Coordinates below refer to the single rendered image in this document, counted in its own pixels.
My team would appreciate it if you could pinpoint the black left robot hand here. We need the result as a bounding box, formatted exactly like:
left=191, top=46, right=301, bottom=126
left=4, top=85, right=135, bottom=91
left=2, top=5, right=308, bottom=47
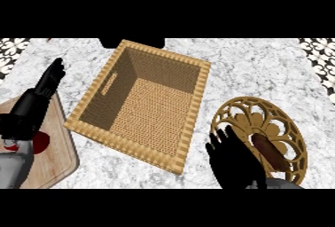
left=0, top=57, right=66, bottom=141

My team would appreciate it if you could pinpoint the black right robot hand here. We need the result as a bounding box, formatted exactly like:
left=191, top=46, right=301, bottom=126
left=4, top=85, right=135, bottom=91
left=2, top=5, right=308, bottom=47
left=203, top=124, right=268, bottom=190

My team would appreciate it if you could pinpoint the brown sweet potato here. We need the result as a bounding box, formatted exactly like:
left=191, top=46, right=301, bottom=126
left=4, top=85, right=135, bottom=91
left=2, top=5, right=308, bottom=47
left=250, top=133, right=292, bottom=173

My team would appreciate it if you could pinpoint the round golden openwork placemat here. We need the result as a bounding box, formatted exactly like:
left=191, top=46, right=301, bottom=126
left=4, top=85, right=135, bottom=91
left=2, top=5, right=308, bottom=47
left=209, top=96, right=308, bottom=186

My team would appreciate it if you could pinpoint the rectangular wicker basket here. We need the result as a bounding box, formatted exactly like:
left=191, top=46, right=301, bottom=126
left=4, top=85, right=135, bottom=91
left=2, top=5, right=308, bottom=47
left=63, top=39, right=212, bottom=176

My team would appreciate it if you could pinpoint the red apple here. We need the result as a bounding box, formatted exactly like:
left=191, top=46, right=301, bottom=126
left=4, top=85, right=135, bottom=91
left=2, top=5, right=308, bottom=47
left=2, top=130, right=51, bottom=155

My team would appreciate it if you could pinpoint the wooden cutting board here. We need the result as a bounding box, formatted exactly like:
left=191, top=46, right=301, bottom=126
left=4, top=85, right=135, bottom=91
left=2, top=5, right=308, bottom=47
left=0, top=91, right=81, bottom=190

